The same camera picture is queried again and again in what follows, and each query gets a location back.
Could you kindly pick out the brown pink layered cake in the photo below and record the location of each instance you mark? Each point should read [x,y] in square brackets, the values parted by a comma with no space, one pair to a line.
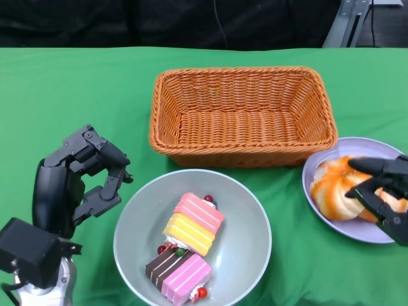
[178,274]

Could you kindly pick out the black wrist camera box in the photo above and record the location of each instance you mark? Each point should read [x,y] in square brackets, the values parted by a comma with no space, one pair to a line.
[27,252]

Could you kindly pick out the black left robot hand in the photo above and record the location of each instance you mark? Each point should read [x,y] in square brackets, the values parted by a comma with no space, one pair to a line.
[49,201]

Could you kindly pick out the green tablecloth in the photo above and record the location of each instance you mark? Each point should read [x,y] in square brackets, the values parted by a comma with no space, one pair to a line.
[95,95]

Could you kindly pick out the black backdrop cloth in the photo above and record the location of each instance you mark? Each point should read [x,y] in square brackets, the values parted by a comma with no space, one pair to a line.
[95,22]

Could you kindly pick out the grey metal stand frame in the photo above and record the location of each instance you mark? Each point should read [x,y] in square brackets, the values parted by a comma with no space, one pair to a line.
[339,28]

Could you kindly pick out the orange wicker basket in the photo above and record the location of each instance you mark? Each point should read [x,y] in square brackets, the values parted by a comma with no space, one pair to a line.
[242,134]

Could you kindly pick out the grey-green round bowl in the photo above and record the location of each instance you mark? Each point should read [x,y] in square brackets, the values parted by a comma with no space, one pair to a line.
[140,223]

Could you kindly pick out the pink yellow layered cake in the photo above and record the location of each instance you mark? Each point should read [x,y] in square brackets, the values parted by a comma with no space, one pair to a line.
[194,223]

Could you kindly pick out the white round plate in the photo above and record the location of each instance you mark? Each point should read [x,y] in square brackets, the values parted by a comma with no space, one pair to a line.
[350,146]

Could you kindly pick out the white orange striped bun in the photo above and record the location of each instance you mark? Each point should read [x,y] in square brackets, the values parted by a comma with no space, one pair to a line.
[331,191]

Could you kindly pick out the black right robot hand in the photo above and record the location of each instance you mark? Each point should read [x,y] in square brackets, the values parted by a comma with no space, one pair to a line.
[395,178]

